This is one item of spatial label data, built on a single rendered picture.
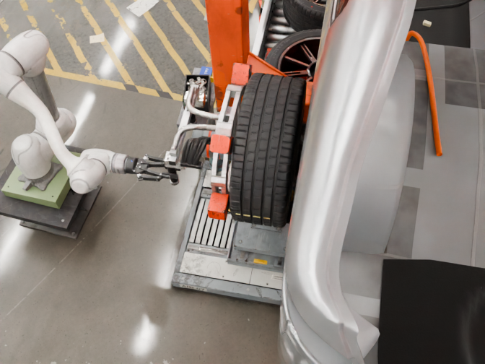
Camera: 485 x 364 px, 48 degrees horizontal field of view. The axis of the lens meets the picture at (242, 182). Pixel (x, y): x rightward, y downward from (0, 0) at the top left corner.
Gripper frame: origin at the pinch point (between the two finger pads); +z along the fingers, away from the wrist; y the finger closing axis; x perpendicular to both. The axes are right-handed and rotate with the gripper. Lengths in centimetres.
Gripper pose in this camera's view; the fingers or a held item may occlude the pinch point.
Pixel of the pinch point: (172, 171)
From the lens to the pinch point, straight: 242.2
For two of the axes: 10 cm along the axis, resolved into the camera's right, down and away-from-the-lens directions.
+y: -1.9, 8.4, -5.1
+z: 9.8, 1.5, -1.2
